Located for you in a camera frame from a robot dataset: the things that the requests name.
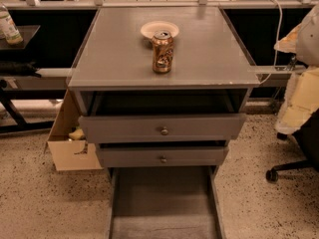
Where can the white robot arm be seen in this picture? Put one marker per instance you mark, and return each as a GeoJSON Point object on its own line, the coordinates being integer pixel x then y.
{"type": "Point", "coordinates": [301, 98]}

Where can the grey drawer cabinet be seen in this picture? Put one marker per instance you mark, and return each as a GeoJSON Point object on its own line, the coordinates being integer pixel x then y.
{"type": "Point", "coordinates": [147, 48]}

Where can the orange soda can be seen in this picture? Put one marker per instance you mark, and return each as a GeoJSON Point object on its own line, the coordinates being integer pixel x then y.
{"type": "Point", "coordinates": [162, 51]}

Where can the clear bottle green label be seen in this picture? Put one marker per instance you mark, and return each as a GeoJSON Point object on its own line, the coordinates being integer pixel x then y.
{"type": "Point", "coordinates": [8, 27]}

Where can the grey middle drawer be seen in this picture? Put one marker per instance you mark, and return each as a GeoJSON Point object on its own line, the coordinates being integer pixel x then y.
{"type": "Point", "coordinates": [171, 153]}

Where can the black side table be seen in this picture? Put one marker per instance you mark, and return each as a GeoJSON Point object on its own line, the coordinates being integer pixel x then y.
{"type": "Point", "coordinates": [28, 32]}

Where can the black cloth on shelf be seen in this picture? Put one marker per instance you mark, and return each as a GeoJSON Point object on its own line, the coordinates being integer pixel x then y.
{"type": "Point", "coordinates": [9, 68]}

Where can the cardboard box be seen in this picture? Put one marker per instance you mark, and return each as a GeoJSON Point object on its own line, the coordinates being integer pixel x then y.
{"type": "Point", "coordinates": [70, 154]}

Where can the grey open bottom drawer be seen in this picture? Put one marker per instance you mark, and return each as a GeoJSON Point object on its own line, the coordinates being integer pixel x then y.
{"type": "Point", "coordinates": [164, 203]}

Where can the yellow item in box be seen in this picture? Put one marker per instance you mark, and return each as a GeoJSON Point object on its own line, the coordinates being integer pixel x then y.
{"type": "Point", "coordinates": [77, 134]}

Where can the grey top drawer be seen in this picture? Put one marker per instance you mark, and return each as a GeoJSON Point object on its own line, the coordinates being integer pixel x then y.
{"type": "Point", "coordinates": [120, 129]}

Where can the white paper bowl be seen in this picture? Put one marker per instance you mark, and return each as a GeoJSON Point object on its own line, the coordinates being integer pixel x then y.
{"type": "Point", "coordinates": [148, 29]}

